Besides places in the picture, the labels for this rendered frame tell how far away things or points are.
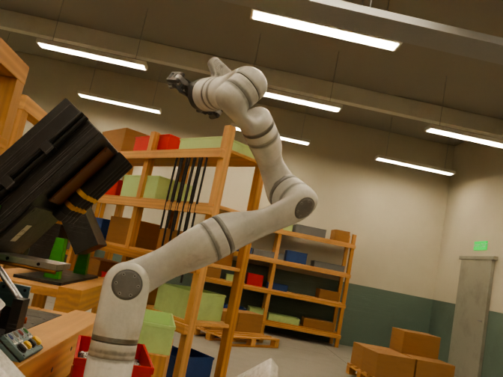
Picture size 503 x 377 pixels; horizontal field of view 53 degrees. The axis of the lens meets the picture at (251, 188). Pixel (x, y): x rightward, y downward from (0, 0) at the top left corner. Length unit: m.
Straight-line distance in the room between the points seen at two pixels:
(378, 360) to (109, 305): 6.16
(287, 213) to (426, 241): 10.33
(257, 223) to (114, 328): 0.36
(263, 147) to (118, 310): 0.43
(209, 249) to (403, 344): 6.68
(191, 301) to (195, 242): 2.93
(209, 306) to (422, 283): 7.64
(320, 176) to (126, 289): 9.89
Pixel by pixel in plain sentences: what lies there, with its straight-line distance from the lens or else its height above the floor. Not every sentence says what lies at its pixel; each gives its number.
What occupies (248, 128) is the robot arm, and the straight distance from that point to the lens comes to 1.01.
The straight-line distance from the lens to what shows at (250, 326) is 8.64.
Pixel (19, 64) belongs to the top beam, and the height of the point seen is 1.91.
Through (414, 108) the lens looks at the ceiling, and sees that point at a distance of 9.45.
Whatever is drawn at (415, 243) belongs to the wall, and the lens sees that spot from 11.32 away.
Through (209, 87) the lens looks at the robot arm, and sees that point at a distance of 1.06.
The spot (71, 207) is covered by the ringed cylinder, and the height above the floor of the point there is 1.31.
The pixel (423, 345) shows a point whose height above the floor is 0.59.
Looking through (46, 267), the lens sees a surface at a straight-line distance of 1.68.
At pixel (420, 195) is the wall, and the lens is 11.45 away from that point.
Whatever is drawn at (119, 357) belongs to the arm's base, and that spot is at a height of 1.02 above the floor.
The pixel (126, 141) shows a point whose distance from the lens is 5.51.
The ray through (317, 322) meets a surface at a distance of 10.22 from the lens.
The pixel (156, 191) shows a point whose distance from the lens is 4.72.
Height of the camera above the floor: 1.25
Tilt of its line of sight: 8 degrees up
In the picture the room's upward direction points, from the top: 11 degrees clockwise
